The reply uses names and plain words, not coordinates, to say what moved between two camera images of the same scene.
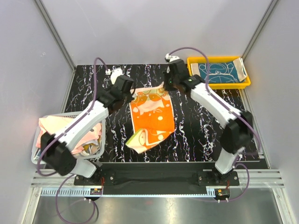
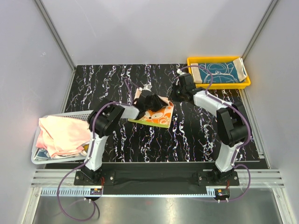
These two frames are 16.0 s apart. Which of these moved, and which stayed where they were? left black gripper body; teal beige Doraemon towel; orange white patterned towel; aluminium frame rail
Moved: left black gripper body; orange white patterned towel
Stayed: teal beige Doraemon towel; aluminium frame rail
